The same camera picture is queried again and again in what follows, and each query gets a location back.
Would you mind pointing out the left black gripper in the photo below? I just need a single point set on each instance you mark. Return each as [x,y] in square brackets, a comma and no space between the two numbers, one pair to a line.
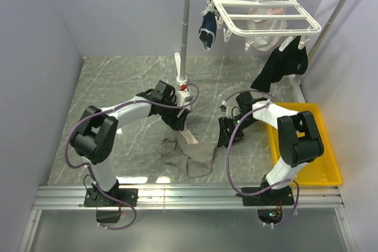
[176,123]

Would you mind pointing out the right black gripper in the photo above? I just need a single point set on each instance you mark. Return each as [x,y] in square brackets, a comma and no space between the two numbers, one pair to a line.
[224,123]

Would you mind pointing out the grey underwear beige waistband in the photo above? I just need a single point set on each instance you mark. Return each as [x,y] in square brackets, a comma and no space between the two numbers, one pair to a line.
[182,150]

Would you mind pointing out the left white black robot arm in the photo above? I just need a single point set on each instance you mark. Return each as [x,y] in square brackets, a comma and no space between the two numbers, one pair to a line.
[94,135]

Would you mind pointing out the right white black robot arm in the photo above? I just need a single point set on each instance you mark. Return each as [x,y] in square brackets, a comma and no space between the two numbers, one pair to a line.
[299,142]

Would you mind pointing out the navy blue underwear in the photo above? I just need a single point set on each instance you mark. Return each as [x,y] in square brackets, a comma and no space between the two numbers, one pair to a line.
[207,31]

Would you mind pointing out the white pink underwear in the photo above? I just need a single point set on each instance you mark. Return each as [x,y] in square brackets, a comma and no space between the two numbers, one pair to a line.
[264,43]

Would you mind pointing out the black underwear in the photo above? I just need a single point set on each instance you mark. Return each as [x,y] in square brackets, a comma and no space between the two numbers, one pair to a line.
[291,60]

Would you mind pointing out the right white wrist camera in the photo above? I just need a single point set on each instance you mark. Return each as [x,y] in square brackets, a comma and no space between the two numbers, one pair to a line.
[227,109]

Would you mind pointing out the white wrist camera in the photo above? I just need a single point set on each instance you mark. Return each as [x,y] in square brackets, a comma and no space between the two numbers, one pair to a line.
[183,96]
[227,109]

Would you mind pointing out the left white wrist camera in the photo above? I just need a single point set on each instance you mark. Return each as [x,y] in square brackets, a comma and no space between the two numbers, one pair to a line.
[183,96]

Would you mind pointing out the aluminium mounting rail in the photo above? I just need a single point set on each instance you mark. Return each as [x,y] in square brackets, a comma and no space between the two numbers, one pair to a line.
[180,197]

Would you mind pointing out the white clip hanger frame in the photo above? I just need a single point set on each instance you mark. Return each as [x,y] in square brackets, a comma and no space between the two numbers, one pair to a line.
[242,24]

